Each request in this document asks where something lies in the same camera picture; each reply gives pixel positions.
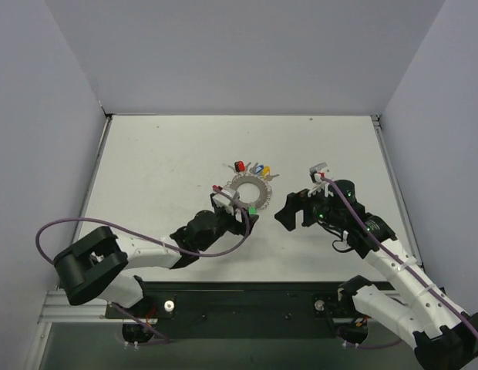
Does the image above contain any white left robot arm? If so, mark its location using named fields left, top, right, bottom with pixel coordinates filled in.
left=53, top=188, right=259, bottom=318

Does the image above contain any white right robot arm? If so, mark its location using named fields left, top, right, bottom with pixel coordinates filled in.
left=274, top=173, right=478, bottom=369

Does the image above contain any yellow key tag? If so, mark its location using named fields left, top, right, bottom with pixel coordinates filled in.
left=261, top=166, right=271, bottom=178

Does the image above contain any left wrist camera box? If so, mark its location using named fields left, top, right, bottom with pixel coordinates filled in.
left=212, top=187, right=238, bottom=215

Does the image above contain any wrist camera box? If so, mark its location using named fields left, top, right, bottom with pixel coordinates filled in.
left=212, top=187, right=238, bottom=215
left=309, top=162, right=330, bottom=183

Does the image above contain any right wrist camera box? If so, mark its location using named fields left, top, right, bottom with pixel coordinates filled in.
left=309, top=162, right=330, bottom=183

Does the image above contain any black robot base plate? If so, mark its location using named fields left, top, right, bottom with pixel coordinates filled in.
left=103, top=281, right=402, bottom=350

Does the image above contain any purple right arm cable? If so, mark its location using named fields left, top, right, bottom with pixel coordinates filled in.
left=319, top=175, right=478, bottom=350

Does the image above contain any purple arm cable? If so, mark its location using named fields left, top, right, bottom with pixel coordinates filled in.
left=35, top=200, right=251, bottom=346
left=319, top=175, right=478, bottom=350

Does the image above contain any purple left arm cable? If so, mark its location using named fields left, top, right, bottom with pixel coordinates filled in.
left=35, top=200, right=251, bottom=346

